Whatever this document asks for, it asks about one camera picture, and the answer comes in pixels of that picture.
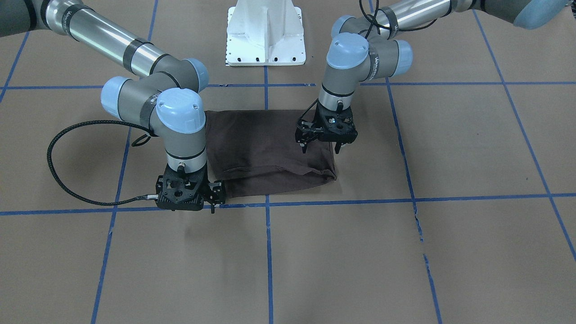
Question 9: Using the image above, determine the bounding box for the black braided cable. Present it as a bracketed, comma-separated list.
[47, 119, 159, 207]
[359, 0, 450, 40]

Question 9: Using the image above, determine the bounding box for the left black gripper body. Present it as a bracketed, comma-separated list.
[313, 104, 332, 141]

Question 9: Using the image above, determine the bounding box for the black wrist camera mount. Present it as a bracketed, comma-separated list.
[156, 164, 207, 211]
[321, 107, 358, 145]

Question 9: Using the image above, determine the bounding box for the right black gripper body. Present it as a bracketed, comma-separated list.
[198, 169, 213, 203]

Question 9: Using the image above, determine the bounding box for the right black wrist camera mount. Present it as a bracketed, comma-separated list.
[156, 164, 207, 211]

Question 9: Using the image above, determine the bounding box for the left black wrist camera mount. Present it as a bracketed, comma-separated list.
[321, 107, 358, 145]

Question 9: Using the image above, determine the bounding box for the white pedestal column base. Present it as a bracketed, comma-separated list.
[225, 0, 306, 66]

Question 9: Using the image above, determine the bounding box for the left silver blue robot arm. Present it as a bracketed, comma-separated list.
[295, 0, 567, 153]

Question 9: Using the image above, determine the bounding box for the brown t-shirt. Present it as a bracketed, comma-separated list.
[205, 109, 337, 198]

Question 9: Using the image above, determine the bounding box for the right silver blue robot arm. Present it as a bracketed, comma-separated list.
[1, 0, 226, 211]

